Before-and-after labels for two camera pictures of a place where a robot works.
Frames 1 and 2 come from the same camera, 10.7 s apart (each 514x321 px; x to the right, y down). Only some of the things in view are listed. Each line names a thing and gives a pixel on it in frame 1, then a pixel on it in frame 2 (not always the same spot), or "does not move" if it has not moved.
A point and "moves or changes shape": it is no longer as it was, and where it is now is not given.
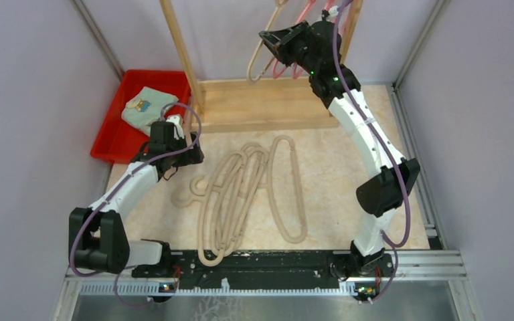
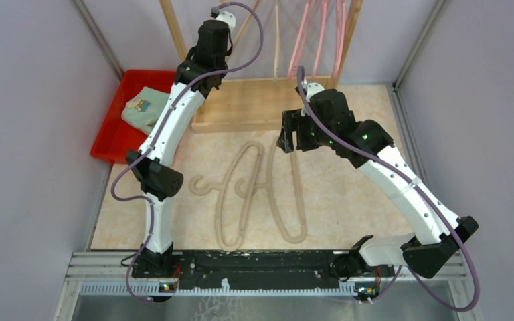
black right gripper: [280, 42] → [285, 140]
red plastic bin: [119, 142] does not move
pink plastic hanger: [306, 8] moves or changes shape
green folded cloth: [144, 108] does not move
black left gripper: [193, 156] → [194, 55]
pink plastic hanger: [310, 3] moves or changes shape
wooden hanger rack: [235, 103] does not move
